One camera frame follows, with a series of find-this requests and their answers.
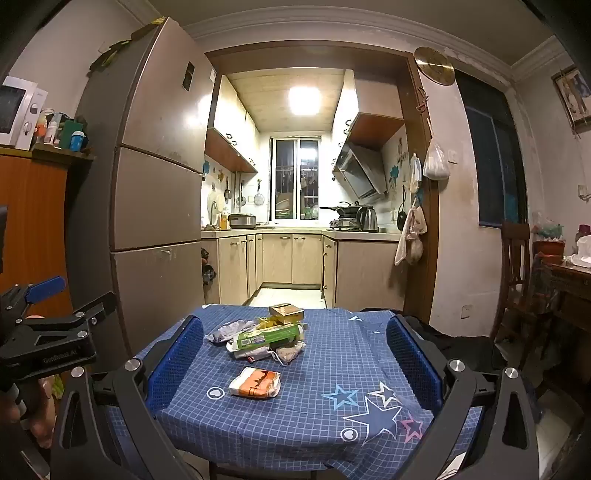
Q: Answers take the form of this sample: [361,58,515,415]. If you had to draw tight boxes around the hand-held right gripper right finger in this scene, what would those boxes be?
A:
[387,315,540,480]

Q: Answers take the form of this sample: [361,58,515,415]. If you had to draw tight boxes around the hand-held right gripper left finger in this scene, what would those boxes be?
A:
[50,315,204,480]

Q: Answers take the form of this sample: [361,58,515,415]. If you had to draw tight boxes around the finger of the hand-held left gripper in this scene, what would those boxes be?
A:
[0,276,66,325]
[9,292,117,350]

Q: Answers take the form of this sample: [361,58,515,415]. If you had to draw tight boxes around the silver wrapper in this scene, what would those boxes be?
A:
[205,320,257,345]

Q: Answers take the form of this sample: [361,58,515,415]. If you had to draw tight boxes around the white red-edged snack packet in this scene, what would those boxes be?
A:
[233,345,278,363]

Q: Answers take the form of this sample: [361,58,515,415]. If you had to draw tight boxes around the green carton box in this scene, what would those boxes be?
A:
[233,323,304,351]

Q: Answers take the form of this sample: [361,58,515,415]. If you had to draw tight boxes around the clear bag of grains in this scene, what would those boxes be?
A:
[270,340,307,366]

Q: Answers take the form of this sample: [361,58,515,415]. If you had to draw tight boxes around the person's left hand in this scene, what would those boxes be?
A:
[18,374,60,446]

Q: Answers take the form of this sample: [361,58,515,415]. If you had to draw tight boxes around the orange wooden cabinet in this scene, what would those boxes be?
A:
[0,142,95,324]

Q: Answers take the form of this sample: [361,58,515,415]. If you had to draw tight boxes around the white orange packet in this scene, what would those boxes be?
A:
[228,366,282,399]

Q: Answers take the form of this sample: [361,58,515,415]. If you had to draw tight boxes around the dark bag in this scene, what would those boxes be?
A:
[201,248,217,287]

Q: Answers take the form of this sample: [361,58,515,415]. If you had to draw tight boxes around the blue star-print tablecloth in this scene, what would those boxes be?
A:
[106,302,490,480]

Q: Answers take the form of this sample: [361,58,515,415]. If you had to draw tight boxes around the gold box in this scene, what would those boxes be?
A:
[269,303,305,324]

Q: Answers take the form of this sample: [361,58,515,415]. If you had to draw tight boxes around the beige refrigerator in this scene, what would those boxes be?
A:
[74,16,220,366]

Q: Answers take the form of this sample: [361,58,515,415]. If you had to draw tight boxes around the dark wooden chair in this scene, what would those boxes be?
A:
[489,220,555,370]

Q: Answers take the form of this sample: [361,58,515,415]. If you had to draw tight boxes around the beige hanging cloth bags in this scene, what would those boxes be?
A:
[394,205,428,266]

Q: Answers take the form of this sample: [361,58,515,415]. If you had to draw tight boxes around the beige lower kitchen cabinets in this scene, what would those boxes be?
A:
[201,228,402,311]

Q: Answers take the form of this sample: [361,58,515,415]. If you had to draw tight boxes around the black hanging pan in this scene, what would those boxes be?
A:
[396,185,410,227]

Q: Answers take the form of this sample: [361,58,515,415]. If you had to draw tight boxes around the steel kettle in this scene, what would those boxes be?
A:
[356,206,380,232]

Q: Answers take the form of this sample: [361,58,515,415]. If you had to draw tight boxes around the white bottle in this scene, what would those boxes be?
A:
[44,111,63,146]

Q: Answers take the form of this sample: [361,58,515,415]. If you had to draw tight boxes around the black wok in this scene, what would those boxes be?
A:
[320,202,363,217]

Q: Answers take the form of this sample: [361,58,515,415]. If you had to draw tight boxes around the dark wooden desk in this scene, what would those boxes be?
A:
[531,256,591,393]

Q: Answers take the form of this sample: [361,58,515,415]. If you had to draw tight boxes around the white microwave oven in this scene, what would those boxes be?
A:
[0,76,38,149]

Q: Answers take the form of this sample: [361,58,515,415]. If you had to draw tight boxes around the small hanging plastic bag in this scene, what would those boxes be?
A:
[409,152,424,193]

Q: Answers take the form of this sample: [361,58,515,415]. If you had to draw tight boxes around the crumpled white plastic bag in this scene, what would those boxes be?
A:
[566,240,591,269]

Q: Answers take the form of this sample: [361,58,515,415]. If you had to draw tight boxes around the steel range hood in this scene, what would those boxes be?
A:
[331,141,389,199]

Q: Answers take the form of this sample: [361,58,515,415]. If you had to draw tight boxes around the beige upper kitchen cabinet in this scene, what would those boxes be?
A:
[204,76,259,174]

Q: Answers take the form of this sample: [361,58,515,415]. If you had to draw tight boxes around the kitchen window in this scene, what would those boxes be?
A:
[270,136,321,221]

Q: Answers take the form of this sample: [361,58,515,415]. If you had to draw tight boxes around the dark window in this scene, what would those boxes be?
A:
[455,71,528,227]

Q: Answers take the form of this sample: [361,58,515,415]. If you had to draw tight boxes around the brown-edged upper kitchen cabinet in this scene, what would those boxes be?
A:
[331,69,406,149]

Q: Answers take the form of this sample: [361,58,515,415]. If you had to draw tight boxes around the square ceiling light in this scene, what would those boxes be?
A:
[287,85,323,117]

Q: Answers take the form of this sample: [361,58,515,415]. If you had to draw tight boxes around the gold wall clock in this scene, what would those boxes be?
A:
[413,46,455,87]

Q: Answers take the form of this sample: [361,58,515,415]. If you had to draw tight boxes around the framed wall picture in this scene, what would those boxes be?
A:
[551,66,591,133]

